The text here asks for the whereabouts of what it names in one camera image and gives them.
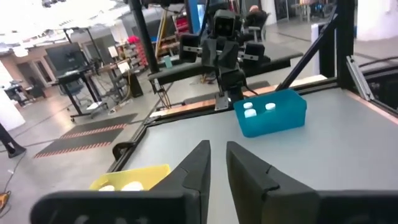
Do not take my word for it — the black monitor stand pole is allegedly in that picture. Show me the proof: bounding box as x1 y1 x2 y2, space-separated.
129 0 160 74

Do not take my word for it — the white pillar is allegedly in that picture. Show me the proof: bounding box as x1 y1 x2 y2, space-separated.
0 62 26 131
356 0 398 41

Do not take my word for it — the black striped floor mat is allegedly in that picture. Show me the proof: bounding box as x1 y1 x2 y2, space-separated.
34 128 124 159
60 113 138 139

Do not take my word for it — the black computer tower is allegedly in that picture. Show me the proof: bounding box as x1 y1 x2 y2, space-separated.
129 73 144 98

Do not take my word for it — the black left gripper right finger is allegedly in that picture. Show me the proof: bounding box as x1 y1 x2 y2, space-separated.
226 141 398 224

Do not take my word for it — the silver metal bracket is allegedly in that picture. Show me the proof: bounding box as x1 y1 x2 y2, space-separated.
346 55 376 102

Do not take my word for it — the black monitor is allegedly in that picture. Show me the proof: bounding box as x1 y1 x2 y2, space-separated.
45 42 85 72

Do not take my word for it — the black standing desk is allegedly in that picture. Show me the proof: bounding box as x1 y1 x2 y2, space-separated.
55 67 109 122

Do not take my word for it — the person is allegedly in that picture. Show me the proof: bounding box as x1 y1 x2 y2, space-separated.
244 4 269 30

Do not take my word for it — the red storage shelving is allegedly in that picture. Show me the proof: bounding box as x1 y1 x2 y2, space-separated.
127 34 149 68

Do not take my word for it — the dark desk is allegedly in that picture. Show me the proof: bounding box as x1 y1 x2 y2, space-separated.
147 51 304 86

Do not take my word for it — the black frame post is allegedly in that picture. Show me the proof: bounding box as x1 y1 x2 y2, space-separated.
335 0 357 90

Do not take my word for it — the grey office chair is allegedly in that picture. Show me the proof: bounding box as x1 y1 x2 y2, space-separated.
248 14 270 43

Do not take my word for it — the person's leg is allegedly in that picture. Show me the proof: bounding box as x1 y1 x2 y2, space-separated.
0 123 27 159

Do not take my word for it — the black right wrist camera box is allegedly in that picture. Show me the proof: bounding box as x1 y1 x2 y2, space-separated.
213 9 236 39

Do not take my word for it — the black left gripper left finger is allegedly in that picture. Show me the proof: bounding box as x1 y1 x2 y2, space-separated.
29 139 211 224

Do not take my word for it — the yellow plastic bin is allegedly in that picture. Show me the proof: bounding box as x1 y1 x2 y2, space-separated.
89 164 171 191

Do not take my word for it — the tall green pill bottle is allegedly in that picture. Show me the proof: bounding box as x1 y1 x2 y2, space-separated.
121 181 144 191

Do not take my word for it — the blue plastic bin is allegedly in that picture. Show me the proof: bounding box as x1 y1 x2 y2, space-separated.
233 89 308 138

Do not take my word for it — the black diagonal frame strut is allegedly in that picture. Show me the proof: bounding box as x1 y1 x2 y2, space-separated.
276 6 340 91

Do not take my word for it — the black table clamp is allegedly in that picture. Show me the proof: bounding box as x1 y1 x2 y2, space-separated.
112 141 137 161

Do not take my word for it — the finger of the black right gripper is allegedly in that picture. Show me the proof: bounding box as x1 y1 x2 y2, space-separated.
179 33 200 63
244 42 266 68

